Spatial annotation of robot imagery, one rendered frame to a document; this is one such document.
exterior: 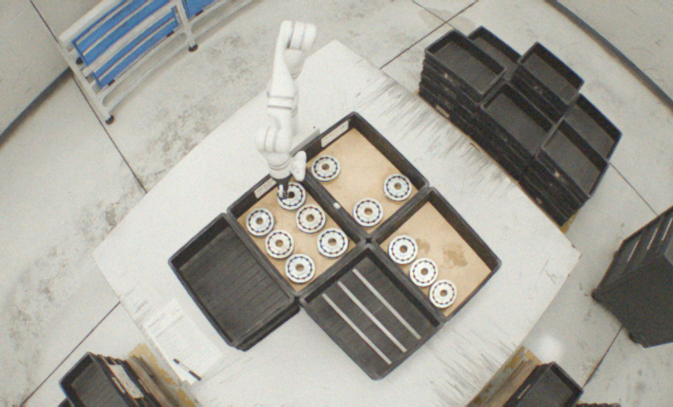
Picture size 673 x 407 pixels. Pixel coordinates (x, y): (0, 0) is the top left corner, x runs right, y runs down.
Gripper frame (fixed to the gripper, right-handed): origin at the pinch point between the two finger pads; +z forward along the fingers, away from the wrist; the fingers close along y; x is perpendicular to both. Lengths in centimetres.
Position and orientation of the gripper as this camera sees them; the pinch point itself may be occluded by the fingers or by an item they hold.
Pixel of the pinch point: (286, 186)
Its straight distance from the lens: 163.8
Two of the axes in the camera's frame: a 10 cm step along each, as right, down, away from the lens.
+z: 0.3, 3.8, 9.2
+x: 10.0, 0.3, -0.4
